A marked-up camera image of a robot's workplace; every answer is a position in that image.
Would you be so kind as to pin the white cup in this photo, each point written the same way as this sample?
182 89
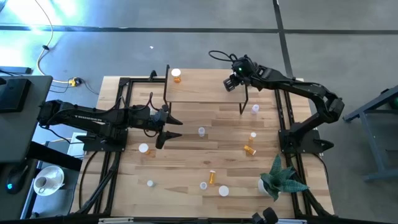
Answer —
42 183

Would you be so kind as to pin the wooden shelf black metal legs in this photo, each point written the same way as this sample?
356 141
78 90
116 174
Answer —
205 88

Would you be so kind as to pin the small orange pill bottle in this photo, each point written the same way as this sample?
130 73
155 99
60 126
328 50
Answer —
249 150
252 136
212 177

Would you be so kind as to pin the black slim device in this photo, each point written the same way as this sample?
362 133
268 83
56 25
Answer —
15 70

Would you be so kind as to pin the grey metal table frame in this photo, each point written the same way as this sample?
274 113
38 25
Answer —
371 143

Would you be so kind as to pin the black aluminium table frame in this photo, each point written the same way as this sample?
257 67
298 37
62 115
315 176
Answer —
143 80

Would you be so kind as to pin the yellow power plug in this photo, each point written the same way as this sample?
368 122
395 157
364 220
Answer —
73 82

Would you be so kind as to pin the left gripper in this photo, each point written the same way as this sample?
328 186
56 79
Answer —
157 121

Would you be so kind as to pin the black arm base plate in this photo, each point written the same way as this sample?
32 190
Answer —
93 146
311 146

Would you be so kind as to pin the silver aluminium bar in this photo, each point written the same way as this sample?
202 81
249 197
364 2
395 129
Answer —
293 221
115 220

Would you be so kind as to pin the snake plant in white pot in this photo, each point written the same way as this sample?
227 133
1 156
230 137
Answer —
280 183

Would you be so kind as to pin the black computer mouse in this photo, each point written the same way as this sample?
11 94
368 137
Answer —
17 179

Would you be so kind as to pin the white cap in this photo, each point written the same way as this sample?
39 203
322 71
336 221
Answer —
223 190

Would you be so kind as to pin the clear pill bottle colourful capsules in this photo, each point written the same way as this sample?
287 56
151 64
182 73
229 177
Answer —
203 185

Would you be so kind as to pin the large orange pill bottle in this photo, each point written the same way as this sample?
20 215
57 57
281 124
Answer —
176 73
143 148

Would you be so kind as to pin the clear pill bottle pink pills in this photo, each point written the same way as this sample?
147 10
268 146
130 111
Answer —
255 109

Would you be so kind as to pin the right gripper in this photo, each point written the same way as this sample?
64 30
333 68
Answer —
245 70

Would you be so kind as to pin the black desk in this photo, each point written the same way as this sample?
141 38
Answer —
31 133

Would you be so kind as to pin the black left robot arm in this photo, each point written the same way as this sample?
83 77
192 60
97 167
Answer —
93 119

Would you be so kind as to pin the white paper sheet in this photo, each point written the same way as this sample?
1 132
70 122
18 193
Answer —
72 149

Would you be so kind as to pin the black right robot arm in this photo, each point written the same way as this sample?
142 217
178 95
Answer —
295 87

